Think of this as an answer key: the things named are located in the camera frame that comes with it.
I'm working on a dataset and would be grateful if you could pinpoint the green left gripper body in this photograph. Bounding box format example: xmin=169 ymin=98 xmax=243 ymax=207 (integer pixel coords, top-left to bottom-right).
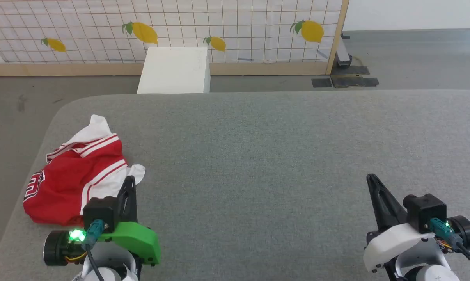
xmin=98 ymin=222 xmax=161 ymax=267

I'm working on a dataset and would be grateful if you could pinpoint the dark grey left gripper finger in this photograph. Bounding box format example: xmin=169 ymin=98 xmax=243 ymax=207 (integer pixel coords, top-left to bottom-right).
xmin=116 ymin=176 xmax=138 ymax=224

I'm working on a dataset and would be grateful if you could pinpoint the large black floor plate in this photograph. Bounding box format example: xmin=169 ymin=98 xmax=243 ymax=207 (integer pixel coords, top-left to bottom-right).
xmin=330 ymin=65 xmax=380 ymax=89

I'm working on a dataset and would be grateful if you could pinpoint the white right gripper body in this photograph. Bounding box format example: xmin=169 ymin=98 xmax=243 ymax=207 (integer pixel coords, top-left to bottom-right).
xmin=362 ymin=222 xmax=435 ymax=273

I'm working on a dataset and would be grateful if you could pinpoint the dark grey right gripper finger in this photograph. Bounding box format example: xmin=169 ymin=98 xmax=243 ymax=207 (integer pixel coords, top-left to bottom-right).
xmin=366 ymin=173 xmax=409 ymax=233

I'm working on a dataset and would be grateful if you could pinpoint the grey metal partition foot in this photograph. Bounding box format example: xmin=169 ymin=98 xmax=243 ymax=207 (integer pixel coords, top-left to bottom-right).
xmin=335 ymin=33 xmax=353 ymax=67

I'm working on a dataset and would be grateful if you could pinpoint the white box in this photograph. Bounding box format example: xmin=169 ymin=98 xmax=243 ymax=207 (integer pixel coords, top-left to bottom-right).
xmin=137 ymin=47 xmax=211 ymax=94

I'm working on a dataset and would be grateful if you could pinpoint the lemon print partition screen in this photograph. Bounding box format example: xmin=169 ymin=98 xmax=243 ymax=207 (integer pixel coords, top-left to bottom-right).
xmin=0 ymin=0 xmax=351 ymax=77

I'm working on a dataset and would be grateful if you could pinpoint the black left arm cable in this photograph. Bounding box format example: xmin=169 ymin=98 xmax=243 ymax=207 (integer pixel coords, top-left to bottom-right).
xmin=81 ymin=219 xmax=106 ymax=281

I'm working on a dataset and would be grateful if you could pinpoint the red and white jersey shirt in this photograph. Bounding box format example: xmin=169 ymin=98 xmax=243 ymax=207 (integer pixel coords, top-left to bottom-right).
xmin=23 ymin=114 xmax=146 ymax=227

